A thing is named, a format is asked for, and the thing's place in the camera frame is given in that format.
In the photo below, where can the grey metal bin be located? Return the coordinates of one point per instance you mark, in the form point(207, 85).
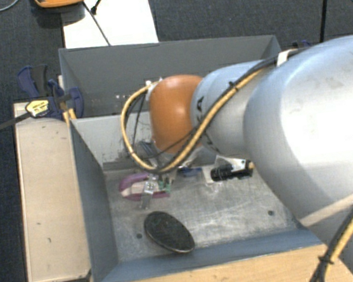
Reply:
point(223, 208)

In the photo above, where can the pale wood board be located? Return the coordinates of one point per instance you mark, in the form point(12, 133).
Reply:
point(49, 197)

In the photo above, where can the blue flat thing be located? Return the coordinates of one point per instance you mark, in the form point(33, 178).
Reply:
point(190, 171)

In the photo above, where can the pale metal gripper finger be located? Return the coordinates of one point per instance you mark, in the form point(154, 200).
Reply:
point(146, 198)

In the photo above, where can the black cylinder on white bracket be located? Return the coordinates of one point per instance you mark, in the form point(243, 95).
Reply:
point(228, 171)

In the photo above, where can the dark oval disc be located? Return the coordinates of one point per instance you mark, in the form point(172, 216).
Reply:
point(168, 232)

